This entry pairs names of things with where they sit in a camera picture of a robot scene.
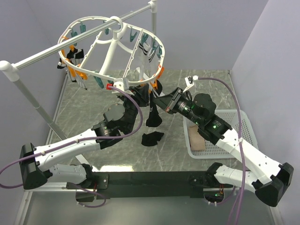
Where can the beige cloth in basket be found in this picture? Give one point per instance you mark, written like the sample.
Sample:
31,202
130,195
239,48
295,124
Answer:
197,142

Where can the black and white striped sock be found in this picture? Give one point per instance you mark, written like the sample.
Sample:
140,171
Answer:
73,55

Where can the white metal drying rack stand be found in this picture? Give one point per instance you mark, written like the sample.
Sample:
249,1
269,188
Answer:
26,28

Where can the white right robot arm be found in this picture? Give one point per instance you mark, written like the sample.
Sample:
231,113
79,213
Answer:
265,177

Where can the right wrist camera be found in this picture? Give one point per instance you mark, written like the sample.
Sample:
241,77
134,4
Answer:
190,82

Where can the orange clothespin holding sock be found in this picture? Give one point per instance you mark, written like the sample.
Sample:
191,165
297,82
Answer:
154,84

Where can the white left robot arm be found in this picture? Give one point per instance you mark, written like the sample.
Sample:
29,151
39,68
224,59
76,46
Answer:
41,164

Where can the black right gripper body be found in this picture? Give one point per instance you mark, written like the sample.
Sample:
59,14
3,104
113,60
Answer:
178,103

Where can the white round clip hanger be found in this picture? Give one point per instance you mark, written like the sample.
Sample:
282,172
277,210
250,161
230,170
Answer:
114,38

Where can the white sock black cuff stripes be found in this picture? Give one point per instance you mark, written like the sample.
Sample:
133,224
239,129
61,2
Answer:
146,54

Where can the teal clothespin left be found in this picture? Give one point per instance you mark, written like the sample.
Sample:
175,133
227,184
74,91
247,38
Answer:
132,35

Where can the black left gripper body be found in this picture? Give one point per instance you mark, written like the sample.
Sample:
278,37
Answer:
131,107

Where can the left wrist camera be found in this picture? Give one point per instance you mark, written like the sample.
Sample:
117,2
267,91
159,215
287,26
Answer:
119,83

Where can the teal clothespin front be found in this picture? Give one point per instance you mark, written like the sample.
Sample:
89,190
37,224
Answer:
99,82

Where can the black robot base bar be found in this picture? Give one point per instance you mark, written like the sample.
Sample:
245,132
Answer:
152,184

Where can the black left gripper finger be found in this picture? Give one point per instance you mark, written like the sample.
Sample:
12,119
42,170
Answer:
141,90
144,101

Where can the white plastic laundry basket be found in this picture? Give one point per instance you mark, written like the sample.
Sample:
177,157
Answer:
214,152

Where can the orange pinched clothespin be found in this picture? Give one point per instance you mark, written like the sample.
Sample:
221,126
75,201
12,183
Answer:
159,71

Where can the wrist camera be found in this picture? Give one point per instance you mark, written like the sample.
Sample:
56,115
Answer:
119,83
190,82

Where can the teal clothespin being pinched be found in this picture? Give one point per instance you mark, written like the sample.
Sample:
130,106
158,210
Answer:
144,39

